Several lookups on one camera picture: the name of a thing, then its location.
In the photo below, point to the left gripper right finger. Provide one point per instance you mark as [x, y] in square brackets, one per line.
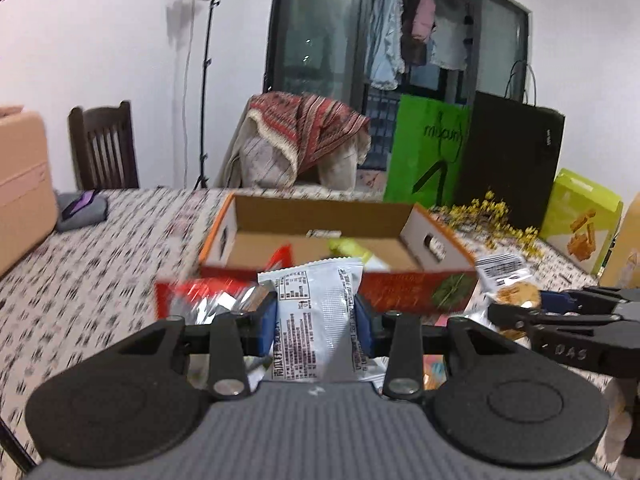
[396, 336]

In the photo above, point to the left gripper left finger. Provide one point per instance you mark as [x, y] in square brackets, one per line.
[250, 329]

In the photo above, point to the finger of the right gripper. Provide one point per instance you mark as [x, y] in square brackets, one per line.
[592, 300]
[527, 321]

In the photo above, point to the cracker chip snack bag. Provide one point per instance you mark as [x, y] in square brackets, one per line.
[522, 294]

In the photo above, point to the pink snack packet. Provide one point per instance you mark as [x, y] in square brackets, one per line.
[434, 372]

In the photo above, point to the red foil snack bag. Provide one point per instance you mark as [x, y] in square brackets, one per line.
[199, 300]

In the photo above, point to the white silver snack packet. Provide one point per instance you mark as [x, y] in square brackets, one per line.
[313, 340]

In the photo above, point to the green snack bar packet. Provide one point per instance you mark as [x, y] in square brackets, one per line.
[349, 248]

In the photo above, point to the gloved right hand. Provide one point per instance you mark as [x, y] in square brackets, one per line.
[618, 452]

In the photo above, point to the yellow green snack box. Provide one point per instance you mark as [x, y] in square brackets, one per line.
[581, 220]

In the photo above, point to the yellow flower branch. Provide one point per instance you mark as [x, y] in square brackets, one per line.
[487, 219]

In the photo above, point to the orange cardboard pumpkin box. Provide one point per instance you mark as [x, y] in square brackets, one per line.
[425, 270]

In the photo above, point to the calligraphy print tablecloth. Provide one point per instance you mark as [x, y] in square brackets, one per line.
[99, 388]

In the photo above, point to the black paper bag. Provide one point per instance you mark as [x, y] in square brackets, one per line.
[513, 150]

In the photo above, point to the green mucun paper bag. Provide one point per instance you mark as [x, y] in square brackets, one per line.
[426, 156]

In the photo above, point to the grey purple pouch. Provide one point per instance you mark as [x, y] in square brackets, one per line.
[79, 210]

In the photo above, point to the cloth covered armchair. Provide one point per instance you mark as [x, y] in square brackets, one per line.
[281, 136]

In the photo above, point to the dark wooden chair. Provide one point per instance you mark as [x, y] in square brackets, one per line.
[103, 147]

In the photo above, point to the pink hard suitcase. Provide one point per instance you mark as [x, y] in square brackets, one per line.
[28, 204]

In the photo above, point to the hanging clothes on balcony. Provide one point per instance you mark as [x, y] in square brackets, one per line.
[406, 34]

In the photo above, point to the studio lamp on stand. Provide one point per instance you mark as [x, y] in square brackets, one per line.
[201, 181]

